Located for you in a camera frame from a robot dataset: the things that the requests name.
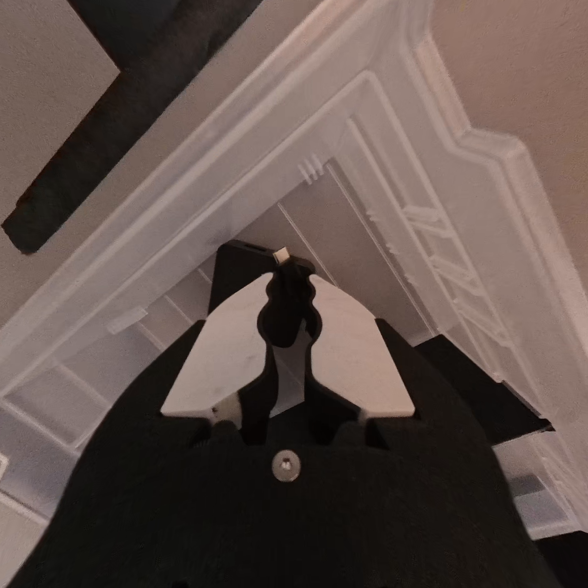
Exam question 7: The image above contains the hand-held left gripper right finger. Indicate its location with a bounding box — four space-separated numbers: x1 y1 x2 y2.
304 273 417 420

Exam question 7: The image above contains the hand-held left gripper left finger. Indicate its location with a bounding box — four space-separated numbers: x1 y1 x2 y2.
160 271 277 426

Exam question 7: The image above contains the black port box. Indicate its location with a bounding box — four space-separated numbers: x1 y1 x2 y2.
209 239 315 322

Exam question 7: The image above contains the clear plastic storage bin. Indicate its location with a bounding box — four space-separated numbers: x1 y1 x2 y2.
0 0 584 543

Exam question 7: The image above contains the dark cloth strip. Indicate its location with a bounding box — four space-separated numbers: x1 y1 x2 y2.
0 0 276 255

